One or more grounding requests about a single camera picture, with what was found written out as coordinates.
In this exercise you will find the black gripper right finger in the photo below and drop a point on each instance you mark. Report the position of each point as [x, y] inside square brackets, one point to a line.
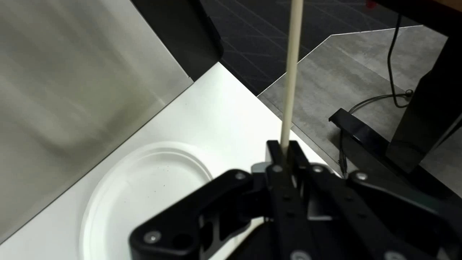
[365, 217]

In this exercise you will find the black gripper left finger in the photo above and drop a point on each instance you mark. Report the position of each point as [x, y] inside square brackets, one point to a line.
[283, 211]

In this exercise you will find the beige paper straw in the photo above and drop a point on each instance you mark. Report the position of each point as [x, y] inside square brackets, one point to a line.
[290, 72]

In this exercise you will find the white paper plate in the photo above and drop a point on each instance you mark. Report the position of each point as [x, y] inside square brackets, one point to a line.
[144, 192]

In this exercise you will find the black stand frame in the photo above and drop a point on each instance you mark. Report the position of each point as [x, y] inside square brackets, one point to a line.
[427, 110]

